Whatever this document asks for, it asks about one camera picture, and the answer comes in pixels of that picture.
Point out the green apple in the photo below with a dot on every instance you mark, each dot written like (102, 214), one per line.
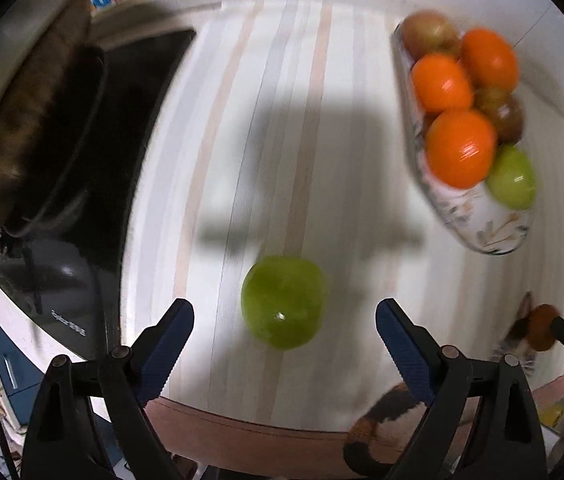
(512, 180)
(282, 301)

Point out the orange in bowl rear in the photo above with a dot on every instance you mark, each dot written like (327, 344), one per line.
(489, 60)

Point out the brown-green apple rear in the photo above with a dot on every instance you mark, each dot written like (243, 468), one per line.
(427, 31)

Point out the dark red round fruit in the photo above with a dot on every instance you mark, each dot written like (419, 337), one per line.
(540, 336)

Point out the orange in bowl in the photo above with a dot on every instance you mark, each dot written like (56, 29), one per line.
(489, 60)
(440, 84)

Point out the dark brown apple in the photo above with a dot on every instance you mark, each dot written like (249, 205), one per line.
(504, 111)

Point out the calico cat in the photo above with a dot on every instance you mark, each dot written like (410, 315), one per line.
(394, 417)

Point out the striped counter mat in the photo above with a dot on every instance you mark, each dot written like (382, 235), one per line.
(282, 136)

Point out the orange in bowl left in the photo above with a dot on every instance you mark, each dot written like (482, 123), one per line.
(440, 84)

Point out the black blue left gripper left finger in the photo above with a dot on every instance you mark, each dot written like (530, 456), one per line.
(63, 441)

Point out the white patterned fruit bowl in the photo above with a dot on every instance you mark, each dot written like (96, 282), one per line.
(473, 215)

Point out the orange low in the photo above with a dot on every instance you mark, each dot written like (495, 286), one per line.
(460, 147)

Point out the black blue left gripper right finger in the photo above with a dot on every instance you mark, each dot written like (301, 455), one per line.
(505, 440)

